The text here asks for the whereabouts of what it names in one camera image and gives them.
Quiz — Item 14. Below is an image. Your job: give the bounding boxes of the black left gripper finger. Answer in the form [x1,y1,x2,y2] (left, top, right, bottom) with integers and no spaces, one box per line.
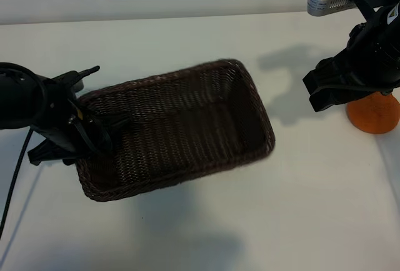
[106,117,132,134]
[27,139,78,165]

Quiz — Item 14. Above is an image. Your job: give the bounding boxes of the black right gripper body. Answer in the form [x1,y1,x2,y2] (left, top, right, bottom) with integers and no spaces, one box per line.
[334,22,400,103]

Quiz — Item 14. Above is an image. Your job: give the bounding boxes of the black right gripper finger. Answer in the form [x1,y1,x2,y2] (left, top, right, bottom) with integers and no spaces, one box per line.
[309,85,348,112]
[302,57,344,96]

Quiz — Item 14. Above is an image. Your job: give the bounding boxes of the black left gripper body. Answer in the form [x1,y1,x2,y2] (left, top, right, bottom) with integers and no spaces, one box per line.
[34,71,110,156]

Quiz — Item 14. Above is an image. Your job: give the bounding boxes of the orange fruit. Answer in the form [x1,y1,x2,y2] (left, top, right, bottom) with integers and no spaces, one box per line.
[346,91,400,135]

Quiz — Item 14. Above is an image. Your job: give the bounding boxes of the dark brown woven basket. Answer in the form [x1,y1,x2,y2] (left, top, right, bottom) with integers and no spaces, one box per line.
[74,58,276,202]

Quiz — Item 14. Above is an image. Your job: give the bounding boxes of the braided black cable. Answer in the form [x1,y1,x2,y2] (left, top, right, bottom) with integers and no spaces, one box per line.
[0,66,101,236]

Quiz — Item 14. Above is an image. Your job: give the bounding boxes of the black left camera mount bracket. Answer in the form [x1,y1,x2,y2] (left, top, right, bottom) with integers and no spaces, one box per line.
[51,70,81,86]

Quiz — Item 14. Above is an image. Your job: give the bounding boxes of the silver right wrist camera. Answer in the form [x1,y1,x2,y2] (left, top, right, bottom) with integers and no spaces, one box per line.
[307,0,356,16]

